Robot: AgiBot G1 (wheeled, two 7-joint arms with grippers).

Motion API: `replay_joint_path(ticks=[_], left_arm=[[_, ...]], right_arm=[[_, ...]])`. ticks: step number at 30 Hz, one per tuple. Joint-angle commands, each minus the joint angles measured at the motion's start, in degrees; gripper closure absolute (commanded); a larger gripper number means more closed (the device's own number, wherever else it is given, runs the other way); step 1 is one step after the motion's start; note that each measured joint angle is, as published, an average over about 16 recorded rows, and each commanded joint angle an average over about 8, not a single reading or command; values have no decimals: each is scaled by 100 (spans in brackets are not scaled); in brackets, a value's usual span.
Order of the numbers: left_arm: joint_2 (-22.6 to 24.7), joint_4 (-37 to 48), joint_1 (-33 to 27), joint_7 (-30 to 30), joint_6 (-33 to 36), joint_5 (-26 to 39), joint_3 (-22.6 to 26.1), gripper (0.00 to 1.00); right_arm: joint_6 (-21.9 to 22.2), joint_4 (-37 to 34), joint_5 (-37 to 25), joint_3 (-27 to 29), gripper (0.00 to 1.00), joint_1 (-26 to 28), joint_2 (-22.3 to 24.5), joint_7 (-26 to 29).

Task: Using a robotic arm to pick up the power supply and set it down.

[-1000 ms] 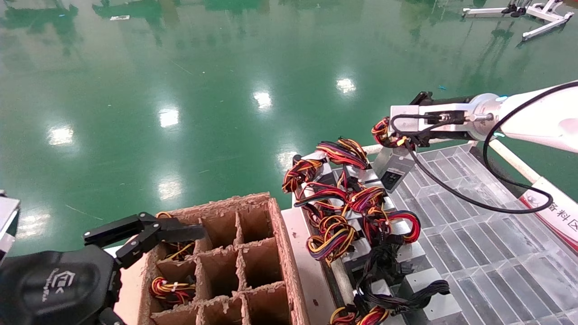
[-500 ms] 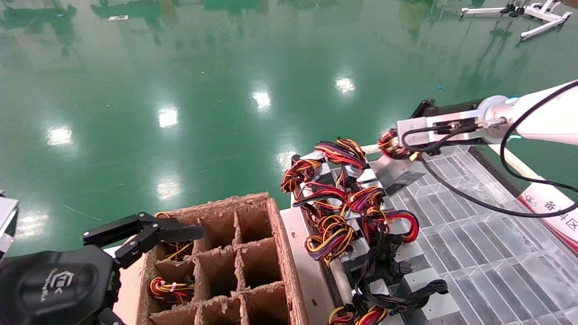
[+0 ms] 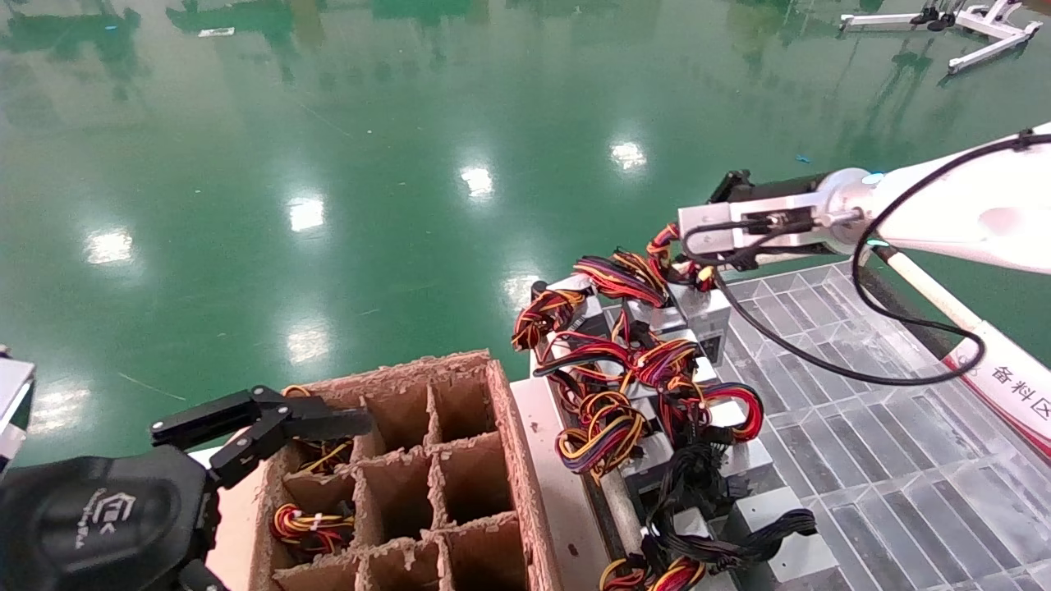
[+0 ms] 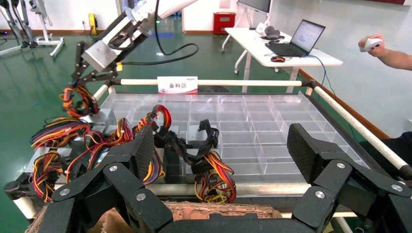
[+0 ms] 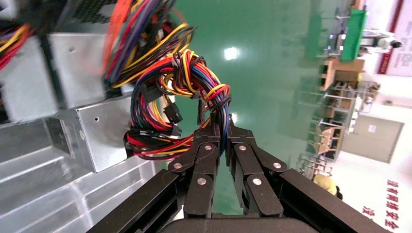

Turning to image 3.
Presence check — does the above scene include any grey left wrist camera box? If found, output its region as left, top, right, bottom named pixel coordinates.
left=0, top=359, right=37, bottom=473

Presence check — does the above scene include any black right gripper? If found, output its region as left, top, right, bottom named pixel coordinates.
left=708, top=170, right=830, bottom=204

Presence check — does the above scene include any clear plastic divider tray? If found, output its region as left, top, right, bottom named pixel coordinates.
left=714, top=261, right=1051, bottom=591

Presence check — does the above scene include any power supply with purple cables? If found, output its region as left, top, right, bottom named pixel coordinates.
left=546, top=251, right=669, bottom=313

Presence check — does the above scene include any white cart sign red border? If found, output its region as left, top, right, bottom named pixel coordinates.
left=944, top=323, right=1051, bottom=460

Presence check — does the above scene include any brown cardboard divider box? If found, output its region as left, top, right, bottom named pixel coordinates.
left=246, top=349, right=561, bottom=591

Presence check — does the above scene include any power supply with black cables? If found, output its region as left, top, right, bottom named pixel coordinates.
left=645, top=443, right=838, bottom=585

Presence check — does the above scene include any white floor stand frame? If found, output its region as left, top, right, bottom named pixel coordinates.
left=839, top=0, right=1044, bottom=75

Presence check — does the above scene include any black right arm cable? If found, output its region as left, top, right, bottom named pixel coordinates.
left=682, top=131, right=1051, bottom=387

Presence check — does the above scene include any power supply with red cables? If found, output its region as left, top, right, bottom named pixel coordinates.
left=657, top=378, right=774, bottom=493

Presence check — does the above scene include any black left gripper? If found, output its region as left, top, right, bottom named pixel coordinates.
left=0, top=386, right=374, bottom=591

